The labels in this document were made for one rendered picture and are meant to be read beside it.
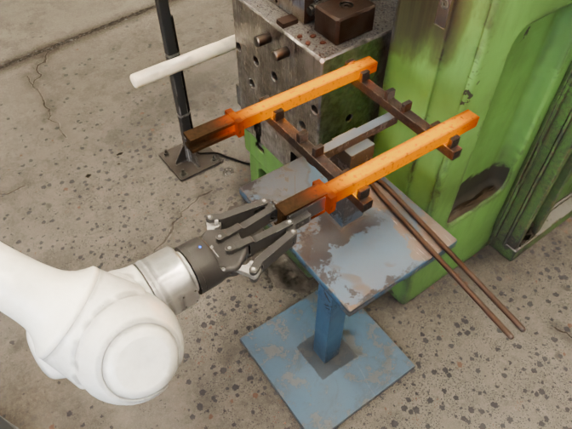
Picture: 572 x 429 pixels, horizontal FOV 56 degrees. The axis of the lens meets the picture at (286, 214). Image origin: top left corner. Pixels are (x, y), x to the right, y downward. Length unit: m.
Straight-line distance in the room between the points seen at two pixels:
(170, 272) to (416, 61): 0.83
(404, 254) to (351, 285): 0.14
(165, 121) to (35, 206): 0.68
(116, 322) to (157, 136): 2.01
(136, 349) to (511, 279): 1.71
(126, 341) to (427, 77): 0.99
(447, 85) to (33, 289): 0.99
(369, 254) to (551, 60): 0.75
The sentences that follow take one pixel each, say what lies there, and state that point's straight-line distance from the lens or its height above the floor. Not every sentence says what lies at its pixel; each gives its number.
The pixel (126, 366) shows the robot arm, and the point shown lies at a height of 1.16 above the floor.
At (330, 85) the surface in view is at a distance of 1.07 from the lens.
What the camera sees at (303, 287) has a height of 0.00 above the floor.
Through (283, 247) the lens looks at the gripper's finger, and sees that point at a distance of 0.76.
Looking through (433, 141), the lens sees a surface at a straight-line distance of 0.96.
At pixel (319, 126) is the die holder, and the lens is 1.36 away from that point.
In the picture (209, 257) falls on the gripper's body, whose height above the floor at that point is 1.02.
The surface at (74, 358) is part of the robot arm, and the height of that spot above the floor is 1.14.
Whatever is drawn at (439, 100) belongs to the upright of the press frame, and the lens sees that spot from 1.32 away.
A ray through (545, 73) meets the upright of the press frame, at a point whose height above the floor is 0.77.
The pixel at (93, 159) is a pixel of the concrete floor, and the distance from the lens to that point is 2.45.
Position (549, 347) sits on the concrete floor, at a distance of 1.98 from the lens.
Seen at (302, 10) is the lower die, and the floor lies 0.95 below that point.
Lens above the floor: 1.60
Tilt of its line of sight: 50 degrees down
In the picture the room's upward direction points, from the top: straight up
